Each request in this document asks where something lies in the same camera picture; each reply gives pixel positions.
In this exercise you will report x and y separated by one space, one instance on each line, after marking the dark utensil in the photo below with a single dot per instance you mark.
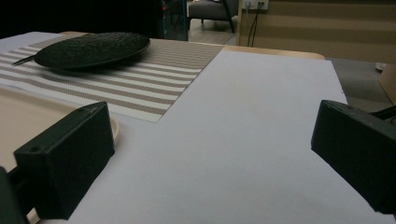
23 60

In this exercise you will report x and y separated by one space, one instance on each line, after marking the white wall socket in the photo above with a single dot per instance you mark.
255 4

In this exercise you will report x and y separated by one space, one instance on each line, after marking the grey armchair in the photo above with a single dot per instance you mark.
211 11

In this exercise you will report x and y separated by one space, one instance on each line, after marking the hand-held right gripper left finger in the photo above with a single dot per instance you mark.
67 161

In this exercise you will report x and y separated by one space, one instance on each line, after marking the striped woven placemat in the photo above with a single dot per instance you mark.
130 81

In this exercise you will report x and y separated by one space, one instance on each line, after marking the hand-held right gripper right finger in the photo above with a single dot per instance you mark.
358 152

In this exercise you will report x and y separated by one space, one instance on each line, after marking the white table cover sheet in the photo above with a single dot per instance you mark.
230 149

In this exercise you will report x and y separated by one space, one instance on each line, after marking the black textured plate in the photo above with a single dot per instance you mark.
90 49

